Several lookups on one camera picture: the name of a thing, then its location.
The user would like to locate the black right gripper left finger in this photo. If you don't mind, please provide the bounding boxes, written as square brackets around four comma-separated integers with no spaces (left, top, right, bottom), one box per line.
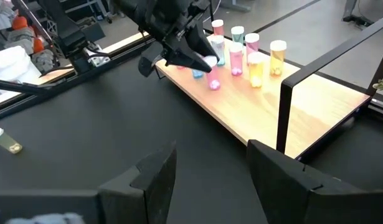
[0,141,177,224]

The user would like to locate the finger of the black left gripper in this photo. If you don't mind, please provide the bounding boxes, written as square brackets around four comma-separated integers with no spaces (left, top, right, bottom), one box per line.
[164,32,212,74]
[186,20,220,57]

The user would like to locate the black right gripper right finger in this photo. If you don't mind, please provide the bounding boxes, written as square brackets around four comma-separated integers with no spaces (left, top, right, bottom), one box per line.
[247,139,383,224]

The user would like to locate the red medicine bottle white cap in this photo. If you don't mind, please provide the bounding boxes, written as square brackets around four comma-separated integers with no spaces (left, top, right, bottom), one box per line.
[211,19,225,37]

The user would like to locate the blue medicine bottle white cap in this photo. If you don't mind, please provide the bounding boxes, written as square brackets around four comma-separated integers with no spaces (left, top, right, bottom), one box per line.
[191,67,205,80]
[230,26,245,44]
[209,34,226,67]

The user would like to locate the pink medicine bottle white cap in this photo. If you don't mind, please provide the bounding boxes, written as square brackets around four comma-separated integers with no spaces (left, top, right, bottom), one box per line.
[244,32,260,63]
[205,55,222,91]
[229,42,244,77]

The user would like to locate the yellow medicine bottle white cap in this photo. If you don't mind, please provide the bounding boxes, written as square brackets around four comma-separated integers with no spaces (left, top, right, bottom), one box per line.
[247,52,265,89]
[0,127,24,155]
[269,39,287,77]

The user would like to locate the orange plush item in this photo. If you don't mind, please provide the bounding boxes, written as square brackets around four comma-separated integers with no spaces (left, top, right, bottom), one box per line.
[32,36,45,54]
[12,15,29,31]

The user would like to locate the grey cloth pile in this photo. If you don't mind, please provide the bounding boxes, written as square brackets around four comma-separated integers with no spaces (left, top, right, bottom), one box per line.
[6,27,57,74]

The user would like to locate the black desk leg base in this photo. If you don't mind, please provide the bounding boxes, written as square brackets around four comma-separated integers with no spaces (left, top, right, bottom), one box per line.
[342,0,383,27]

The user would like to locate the white cloth bundle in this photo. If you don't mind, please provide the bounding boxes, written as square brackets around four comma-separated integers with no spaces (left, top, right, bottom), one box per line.
[0,45,42,91]

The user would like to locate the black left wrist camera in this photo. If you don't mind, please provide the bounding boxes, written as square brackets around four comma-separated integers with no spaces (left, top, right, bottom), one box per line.
[138,42,164,78]

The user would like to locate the black frame bar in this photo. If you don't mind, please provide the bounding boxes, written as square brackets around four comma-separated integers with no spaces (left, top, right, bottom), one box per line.
[0,77,52,98]

